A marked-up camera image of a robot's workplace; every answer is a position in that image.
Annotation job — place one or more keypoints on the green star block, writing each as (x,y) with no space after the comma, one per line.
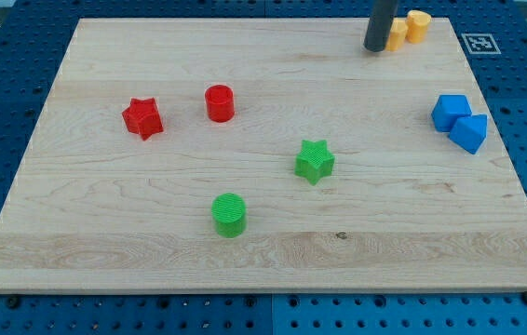
(314,162)

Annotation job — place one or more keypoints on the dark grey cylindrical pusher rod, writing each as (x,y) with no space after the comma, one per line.
(379,26)

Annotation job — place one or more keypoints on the blue wedge block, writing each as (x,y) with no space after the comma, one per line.
(469,132)

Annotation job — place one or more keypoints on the red star block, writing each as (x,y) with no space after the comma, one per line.
(142,117)

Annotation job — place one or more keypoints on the blue cube block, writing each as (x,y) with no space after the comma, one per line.
(448,109)

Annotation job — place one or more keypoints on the light wooden board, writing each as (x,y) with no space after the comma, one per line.
(94,209)

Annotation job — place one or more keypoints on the red cylinder block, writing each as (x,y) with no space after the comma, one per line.
(220,103)

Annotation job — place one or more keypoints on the white fiducial marker tag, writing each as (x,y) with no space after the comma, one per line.
(480,44)

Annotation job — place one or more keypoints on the yellow pentagon block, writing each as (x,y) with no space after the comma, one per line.
(397,35)

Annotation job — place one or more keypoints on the green cylinder block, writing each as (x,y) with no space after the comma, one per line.
(229,214)

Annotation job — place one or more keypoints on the yellow cylinder block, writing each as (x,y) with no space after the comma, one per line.
(417,22)

